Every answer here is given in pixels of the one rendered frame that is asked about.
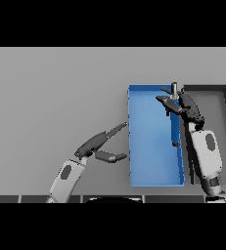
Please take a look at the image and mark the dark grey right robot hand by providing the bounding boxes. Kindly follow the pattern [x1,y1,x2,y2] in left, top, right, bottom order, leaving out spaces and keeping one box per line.
[155,86,206,132]

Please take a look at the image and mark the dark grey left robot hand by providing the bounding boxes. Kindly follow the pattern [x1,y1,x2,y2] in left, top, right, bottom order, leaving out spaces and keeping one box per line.
[73,121,129,164]

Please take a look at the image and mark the dark grey bin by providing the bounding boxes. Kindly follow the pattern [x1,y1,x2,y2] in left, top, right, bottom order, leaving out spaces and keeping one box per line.
[181,84,226,186]

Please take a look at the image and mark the blue bin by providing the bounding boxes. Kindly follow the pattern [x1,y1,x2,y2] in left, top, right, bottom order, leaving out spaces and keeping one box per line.
[127,84,186,188]

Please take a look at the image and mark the dark strip with pale lines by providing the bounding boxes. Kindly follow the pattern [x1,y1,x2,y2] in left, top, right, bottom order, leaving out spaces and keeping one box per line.
[0,194,226,204]

